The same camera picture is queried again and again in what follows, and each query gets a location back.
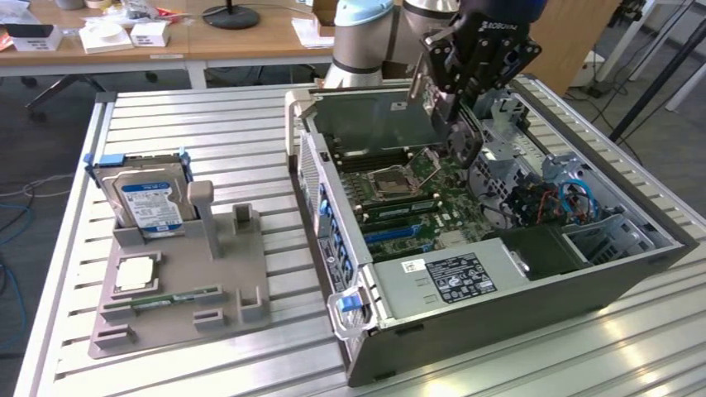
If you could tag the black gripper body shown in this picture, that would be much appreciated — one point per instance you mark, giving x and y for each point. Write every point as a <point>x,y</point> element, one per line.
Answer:
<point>494,27</point>

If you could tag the small black graphics card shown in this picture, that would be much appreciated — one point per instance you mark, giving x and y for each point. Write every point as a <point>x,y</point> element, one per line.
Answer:
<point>464,144</point>

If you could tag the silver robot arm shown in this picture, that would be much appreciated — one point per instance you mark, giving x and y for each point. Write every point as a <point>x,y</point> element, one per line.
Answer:
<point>358,45</point>

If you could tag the wooden cabinet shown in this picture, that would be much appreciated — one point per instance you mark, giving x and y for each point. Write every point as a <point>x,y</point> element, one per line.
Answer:
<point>574,41</point>

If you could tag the white floor box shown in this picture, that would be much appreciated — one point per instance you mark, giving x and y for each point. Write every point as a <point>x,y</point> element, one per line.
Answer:
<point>588,70</point>

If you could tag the silver metal drive cage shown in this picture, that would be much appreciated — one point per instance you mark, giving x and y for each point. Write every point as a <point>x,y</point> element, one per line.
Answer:
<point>502,149</point>

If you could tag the stack of white papers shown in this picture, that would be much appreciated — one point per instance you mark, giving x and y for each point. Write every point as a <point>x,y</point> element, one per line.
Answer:
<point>314,35</point>

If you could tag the brown cardboard box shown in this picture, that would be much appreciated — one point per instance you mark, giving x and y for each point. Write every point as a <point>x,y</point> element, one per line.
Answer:
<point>326,10</point>

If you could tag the black tripod pole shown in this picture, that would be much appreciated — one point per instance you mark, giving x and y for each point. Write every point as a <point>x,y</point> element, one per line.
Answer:
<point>663,74</point>

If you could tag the metal CPU socket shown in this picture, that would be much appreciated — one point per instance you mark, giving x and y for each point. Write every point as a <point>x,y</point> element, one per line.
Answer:
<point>394,182</point>

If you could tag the green motherboard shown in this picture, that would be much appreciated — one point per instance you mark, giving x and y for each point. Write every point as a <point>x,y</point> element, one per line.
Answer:
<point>458,207</point>

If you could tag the wooden desk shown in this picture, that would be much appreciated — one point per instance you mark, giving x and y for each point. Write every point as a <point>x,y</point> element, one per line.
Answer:
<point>259,41</point>
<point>66,62</point>

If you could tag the green RAM stick with sticker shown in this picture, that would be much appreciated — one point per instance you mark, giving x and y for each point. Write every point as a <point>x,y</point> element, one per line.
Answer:
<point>400,210</point>

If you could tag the black round lamp base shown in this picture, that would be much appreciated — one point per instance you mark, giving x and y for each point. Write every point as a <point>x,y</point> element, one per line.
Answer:
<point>231,18</point>

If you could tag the blue expansion slot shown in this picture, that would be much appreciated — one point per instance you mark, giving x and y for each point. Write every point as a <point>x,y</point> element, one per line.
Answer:
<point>392,235</point>

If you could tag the silver disk bay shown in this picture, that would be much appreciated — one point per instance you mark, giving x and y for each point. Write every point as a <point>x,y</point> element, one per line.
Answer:
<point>606,240</point>

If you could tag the silver power supply unit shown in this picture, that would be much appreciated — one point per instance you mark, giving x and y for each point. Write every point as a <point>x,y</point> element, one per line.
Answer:
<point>453,285</point>

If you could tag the white labelled box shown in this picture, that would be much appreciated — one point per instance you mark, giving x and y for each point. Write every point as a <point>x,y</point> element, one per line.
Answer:
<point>149,34</point>

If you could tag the clear plastic bags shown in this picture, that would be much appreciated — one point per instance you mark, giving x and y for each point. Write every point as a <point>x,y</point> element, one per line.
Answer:
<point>143,10</point>

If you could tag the blue case release latch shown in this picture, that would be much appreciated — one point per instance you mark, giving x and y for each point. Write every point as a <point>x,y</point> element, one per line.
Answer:
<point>348,306</point>

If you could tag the grey plastic parts rack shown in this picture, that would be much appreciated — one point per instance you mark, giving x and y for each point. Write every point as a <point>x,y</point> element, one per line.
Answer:
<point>231,264</point>

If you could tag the white box with round insert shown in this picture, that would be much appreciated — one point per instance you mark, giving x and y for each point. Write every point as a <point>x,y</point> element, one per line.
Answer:
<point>105,39</point>

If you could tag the hard disk with blue caddy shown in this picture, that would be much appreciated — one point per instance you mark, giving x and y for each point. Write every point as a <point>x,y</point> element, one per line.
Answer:
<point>149,207</point>

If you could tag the open dark PC case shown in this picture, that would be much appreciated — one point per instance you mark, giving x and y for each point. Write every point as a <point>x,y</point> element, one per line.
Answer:
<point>497,331</point>

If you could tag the grey chair base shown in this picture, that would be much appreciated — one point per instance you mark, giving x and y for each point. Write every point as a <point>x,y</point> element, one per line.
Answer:
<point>55,89</point>

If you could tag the white box with black lid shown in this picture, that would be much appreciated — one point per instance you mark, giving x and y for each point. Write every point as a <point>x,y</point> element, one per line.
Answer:
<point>38,41</point>

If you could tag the silver CPU chip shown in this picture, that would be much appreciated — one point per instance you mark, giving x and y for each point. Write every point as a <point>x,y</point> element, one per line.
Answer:
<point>135,273</point>

